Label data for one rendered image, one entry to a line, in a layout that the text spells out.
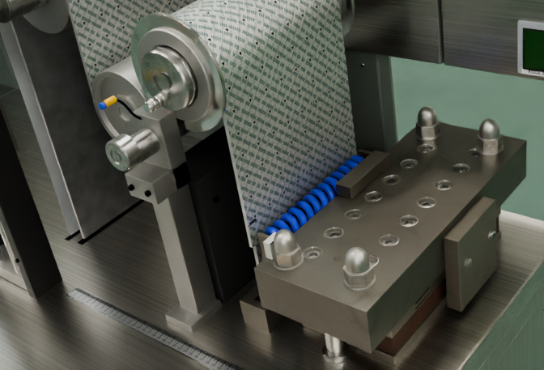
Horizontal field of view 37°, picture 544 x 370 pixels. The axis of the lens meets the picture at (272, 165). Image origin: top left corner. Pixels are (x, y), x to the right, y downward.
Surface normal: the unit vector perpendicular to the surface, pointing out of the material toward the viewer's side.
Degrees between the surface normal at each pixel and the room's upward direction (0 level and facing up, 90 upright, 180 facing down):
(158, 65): 90
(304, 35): 90
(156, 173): 0
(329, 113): 90
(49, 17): 90
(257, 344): 0
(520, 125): 0
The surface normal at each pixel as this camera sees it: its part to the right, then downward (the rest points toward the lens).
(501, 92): -0.15, -0.85
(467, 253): 0.77, 0.22
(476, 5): -0.62, 0.48
